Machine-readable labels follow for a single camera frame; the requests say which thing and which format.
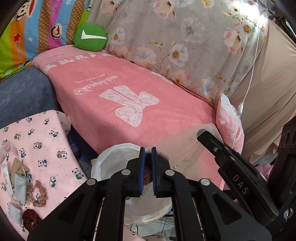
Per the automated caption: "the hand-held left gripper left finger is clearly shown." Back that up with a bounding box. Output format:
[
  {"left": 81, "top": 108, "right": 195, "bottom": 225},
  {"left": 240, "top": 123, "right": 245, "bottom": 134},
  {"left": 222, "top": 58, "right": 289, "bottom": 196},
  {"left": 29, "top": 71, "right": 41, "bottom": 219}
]
[{"left": 27, "top": 147, "right": 146, "bottom": 241}]

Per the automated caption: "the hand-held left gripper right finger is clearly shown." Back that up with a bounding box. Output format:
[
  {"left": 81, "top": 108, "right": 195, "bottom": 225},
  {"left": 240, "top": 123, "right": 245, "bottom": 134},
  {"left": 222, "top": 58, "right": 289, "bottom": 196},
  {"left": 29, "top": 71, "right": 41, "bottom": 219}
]
[{"left": 151, "top": 147, "right": 272, "bottom": 241}]

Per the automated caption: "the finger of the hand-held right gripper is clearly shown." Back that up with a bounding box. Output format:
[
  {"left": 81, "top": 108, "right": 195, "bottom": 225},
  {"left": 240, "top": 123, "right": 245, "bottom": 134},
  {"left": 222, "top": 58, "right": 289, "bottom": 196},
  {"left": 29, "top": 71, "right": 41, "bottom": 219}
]
[{"left": 196, "top": 130, "right": 279, "bottom": 229}]

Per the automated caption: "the reddish-brown hair scrunchie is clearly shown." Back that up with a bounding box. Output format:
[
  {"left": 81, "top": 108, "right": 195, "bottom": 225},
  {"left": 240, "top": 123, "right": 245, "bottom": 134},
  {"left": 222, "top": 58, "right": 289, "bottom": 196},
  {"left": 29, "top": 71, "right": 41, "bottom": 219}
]
[
  {"left": 143, "top": 162, "right": 152, "bottom": 186},
  {"left": 22, "top": 208, "right": 43, "bottom": 232}
]

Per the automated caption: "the white lined trash bin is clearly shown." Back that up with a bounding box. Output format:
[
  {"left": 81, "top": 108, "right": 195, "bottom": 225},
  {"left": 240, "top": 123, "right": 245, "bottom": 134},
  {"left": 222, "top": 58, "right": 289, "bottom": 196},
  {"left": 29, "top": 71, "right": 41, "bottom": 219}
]
[{"left": 91, "top": 142, "right": 174, "bottom": 226}]

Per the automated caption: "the clear plastic bag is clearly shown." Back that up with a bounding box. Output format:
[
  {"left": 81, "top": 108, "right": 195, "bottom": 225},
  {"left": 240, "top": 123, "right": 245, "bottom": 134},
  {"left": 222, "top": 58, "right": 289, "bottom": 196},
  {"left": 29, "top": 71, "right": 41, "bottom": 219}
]
[{"left": 143, "top": 123, "right": 223, "bottom": 186}]

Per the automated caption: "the brown braided hair tie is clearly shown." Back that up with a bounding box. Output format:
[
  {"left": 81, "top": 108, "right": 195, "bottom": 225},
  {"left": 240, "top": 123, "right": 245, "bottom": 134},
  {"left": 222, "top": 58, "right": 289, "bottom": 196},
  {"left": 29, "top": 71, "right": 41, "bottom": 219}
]
[{"left": 26, "top": 179, "right": 48, "bottom": 208}]

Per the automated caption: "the grey tea bag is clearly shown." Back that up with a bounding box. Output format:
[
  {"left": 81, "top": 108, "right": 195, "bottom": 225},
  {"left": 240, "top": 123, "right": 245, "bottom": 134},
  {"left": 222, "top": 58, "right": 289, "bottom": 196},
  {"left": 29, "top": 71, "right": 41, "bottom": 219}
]
[
  {"left": 8, "top": 202, "right": 23, "bottom": 225},
  {"left": 14, "top": 173, "right": 32, "bottom": 206}
]

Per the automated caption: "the brown paper scrap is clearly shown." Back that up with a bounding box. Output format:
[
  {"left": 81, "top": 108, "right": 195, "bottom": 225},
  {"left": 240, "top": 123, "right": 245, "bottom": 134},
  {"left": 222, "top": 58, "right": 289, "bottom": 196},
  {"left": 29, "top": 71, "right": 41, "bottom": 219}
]
[{"left": 11, "top": 158, "right": 31, "bottom": 179}]

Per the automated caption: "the clear wrapper with white label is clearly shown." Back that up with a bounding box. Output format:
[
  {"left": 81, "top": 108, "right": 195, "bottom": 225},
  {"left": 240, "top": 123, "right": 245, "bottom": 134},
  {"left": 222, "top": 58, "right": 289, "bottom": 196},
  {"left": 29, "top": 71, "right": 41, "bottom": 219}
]
[{"left": 0, "top": 141, "right": 19, "bottom": 197}]

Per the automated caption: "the small pink floral pillow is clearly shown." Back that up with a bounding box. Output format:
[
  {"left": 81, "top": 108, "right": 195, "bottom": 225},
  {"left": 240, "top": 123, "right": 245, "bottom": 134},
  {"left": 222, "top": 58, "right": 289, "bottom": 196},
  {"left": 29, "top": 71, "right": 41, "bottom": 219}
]
[{"left": 216, "top": 94, "right": 245, "bottom": 161}]

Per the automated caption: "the dark blue cloth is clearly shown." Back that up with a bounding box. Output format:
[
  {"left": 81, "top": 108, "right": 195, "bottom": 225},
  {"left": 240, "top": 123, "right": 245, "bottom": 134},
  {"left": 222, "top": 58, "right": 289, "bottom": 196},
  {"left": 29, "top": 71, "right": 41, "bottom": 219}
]
[{"left": 67, "top": 126, "right": 100, "bottom": 168}]

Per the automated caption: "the pink blanket with white bow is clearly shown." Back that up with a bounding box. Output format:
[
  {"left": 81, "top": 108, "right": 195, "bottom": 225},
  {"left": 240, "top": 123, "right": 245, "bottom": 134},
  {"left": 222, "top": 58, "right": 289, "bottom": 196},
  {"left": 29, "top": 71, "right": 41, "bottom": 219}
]
[{"left": 32, "top": 45, "right": 232, "bottom": 191}]

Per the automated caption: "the pink panda print cloth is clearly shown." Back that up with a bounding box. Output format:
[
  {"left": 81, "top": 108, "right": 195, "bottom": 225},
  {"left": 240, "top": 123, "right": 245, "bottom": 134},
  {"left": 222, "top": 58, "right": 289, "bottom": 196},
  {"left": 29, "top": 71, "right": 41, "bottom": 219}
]
[{"left": 0, "top": 110, "right": 89, "bottom": 240}]

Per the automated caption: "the blue-grey cushion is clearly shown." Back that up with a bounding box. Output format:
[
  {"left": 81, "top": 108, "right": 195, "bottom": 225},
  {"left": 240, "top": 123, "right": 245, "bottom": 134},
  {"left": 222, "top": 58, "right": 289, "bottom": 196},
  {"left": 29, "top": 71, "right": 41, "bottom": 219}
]
[{"left": 0, "top": 66, "right": 61, "bottom": 129}]

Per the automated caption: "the grey floral quilt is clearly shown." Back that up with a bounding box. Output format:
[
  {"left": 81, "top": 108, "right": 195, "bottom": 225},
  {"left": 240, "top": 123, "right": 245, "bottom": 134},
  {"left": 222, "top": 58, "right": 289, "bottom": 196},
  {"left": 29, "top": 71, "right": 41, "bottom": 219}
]
[{"left": 87, "top": 0, "right": 270, "bottom": 110}]

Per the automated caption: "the green round cushion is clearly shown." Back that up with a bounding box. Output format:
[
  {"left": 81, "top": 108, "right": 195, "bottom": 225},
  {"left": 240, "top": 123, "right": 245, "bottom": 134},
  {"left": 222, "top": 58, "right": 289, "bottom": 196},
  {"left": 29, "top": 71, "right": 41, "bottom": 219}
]
[{"left": 72, "top": 23, "right": 108, "bottom": 52}]

